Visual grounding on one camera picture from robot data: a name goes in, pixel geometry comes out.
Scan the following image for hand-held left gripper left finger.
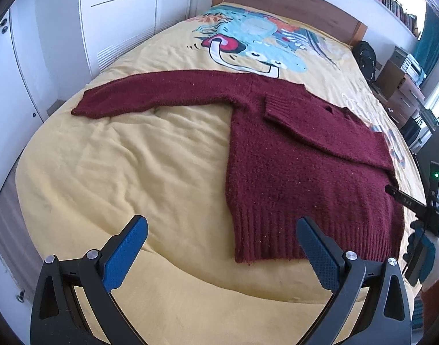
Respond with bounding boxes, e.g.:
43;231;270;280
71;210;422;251
30;215;150;345

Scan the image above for teal curtain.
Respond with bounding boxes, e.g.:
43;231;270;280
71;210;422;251
415;5;439;87

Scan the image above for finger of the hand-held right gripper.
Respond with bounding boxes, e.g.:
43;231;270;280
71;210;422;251
384;185;428;210

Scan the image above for black backpack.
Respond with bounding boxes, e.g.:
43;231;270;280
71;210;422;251
352;41;377;83

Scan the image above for maroon knit sweater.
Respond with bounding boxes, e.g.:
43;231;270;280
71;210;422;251
71;69;406;266

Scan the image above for white printer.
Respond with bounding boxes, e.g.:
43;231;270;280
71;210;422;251
401;53;427;83

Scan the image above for yellow printed bedspread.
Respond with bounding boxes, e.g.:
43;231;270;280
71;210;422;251
15;2;427;345

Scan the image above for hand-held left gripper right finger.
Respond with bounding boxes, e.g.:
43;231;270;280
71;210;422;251
295;216;411;345

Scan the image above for wooden headboard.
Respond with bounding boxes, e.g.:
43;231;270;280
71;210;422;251
223;0;368;47

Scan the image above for person's right hand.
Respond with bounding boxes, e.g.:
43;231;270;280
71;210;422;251
403;220;439;285

